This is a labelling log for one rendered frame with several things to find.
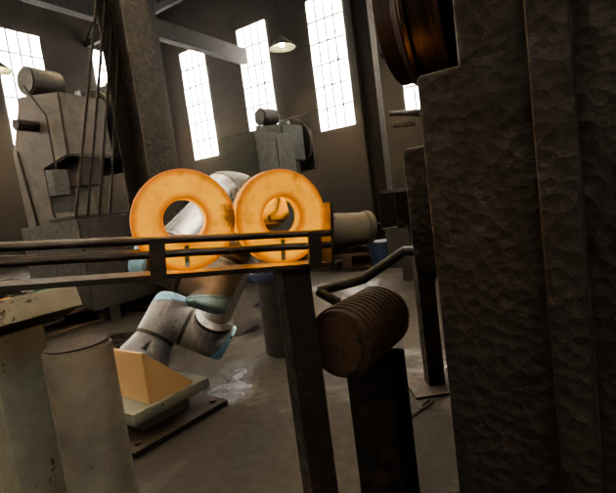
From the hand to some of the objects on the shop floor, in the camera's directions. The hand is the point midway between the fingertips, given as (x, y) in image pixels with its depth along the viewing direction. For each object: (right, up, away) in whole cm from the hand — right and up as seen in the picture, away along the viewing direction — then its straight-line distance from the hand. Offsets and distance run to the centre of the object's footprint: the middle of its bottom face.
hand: (277, 204), depth 75 cm
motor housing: (+22, -69, +17) cm, 74 cm away
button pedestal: (-47, -78, +20) cm, 93 cm away
